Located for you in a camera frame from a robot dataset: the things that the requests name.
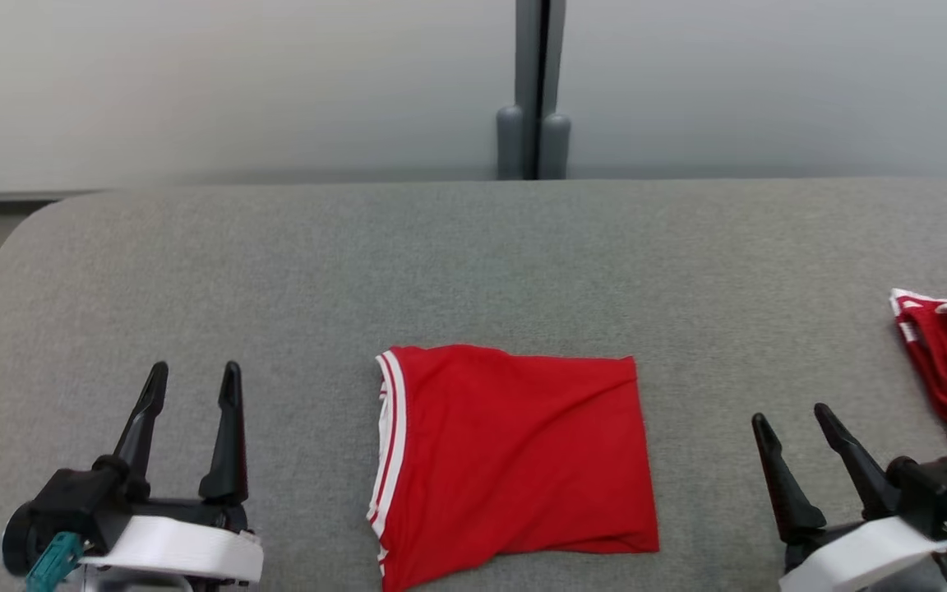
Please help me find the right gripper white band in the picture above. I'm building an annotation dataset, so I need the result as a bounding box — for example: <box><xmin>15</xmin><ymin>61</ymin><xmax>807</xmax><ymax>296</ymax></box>
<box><xmin>751</xmin><ymin>403</ymin><xmax>947</xmax><ymax>592</ymax></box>

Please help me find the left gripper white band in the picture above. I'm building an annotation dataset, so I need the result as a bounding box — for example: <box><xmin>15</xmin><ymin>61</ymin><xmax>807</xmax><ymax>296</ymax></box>
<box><xmin>79</xmin><ymin>360</ymin><xmax>266</xmax><ymax>586</ymax></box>

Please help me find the red shirt white collar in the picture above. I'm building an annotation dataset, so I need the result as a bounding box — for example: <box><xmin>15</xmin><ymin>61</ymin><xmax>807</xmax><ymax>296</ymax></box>
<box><xmin>366</xmin><ymin>344</ymin><xmax>661</xmax><ymax>592</ymax></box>

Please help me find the teal left camera connector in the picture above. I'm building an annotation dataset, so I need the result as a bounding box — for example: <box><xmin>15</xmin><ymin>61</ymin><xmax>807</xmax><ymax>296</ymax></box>
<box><xmin>25</xmin><ymin>531</ymin><xmax>85</xmax><ymax>592</ymax></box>

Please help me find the grey partition base rail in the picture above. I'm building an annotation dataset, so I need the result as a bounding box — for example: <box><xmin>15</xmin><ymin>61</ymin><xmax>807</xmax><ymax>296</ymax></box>
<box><xmin>0</xmin><ymin>190</ymin><xmax>109</xmax><ymax>207</ymax></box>

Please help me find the grey partition post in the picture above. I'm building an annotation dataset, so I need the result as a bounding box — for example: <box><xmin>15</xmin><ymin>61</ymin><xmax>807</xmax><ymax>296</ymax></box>
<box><xmin>514</xmin><ymin>0</ymin><xmax>567</xmax><ymax>181</ymax></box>

